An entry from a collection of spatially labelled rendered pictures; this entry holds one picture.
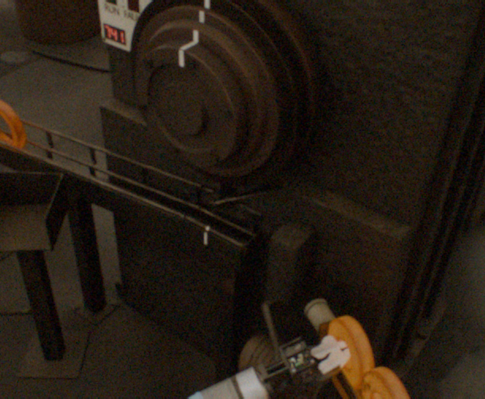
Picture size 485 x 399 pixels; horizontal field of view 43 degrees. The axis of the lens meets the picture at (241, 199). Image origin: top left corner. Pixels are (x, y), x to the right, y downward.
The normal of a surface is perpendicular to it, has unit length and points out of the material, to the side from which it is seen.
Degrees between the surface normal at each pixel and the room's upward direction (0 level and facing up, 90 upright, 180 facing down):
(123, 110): 0
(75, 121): 0
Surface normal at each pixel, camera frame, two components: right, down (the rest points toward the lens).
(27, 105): 0.04, -0.78
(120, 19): -0.58, 0.50
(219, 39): 0.00, -0.33
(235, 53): 0.18, -0.15
